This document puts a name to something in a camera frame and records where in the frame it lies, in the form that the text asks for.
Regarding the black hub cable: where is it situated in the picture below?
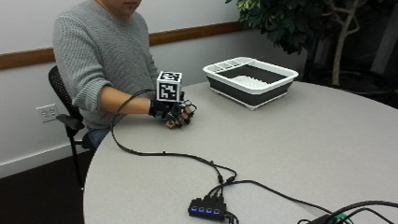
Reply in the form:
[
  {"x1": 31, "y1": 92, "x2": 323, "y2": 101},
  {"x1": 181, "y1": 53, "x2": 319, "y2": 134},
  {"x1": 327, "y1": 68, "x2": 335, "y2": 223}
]
[{"x1": 206, "y1": 179, "x2": 333, "y2": 216}]

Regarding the white and grey dish tub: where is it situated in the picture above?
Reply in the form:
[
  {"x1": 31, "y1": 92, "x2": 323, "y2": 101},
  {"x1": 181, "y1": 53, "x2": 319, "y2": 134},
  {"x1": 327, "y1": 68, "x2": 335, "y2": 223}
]
[{"x1": 201, "y1": 56, "x2": 299, "y2": 111}]

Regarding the black glove cable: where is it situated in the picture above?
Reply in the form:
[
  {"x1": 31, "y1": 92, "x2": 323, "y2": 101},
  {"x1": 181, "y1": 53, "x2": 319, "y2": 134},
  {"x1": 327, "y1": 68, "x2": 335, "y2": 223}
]
[{"x1": 109, "y1": 89, "x2": 238, "y2": 188}]

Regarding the black office chair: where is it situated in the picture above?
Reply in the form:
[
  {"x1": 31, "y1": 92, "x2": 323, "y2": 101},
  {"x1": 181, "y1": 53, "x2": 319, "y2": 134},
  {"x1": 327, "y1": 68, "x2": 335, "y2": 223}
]
[{"x1": 48, "y1": 65, "x2": 97, "y2": 190}]

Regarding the the person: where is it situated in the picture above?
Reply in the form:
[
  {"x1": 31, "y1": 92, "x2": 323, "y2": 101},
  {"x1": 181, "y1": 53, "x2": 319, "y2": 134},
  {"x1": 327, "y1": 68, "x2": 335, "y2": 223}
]
[{"x1": 51, "y1": 0, "x2": 161, "y2": 150}]

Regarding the white marker cube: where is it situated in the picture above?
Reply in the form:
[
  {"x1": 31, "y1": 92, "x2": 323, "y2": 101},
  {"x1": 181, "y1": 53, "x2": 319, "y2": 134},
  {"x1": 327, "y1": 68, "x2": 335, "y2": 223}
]
[{"x1": 156, "y1": 70, "x2": 184, "y2": 103}]

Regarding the potted indoor tree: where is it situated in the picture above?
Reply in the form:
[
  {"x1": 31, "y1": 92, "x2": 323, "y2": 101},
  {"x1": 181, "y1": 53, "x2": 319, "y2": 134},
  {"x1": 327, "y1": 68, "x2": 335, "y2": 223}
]
[{"x1": 225, "y1": 0, "x2": 398, "y2": 94}]

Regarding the white wall outlet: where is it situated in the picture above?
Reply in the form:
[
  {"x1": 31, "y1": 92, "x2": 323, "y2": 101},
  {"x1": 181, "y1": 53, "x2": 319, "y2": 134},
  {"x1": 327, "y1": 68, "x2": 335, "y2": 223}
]
[{"x1": 35, "y1": 103, "x2": 60, "y2": 124}]

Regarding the black usb hub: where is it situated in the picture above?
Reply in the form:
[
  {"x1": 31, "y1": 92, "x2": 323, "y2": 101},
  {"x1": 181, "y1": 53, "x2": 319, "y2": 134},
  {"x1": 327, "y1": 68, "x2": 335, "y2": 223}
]
[{"x1": 186, "y1": 195, "x2": 229, "y2": 222}]

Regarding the wooden wall rail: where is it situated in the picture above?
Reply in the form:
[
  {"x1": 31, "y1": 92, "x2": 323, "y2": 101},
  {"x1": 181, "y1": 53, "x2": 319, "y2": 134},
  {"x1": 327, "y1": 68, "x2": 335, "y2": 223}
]
[{"x1": 0, "y1": 21, "x2": 246, "y2": 71}]

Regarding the black cable bundle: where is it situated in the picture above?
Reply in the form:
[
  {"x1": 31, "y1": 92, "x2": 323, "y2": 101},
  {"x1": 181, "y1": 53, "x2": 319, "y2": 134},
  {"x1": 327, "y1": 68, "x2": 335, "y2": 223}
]
[{"x1": 295, "y1": 200, "x2": 398, "y2": 224}]

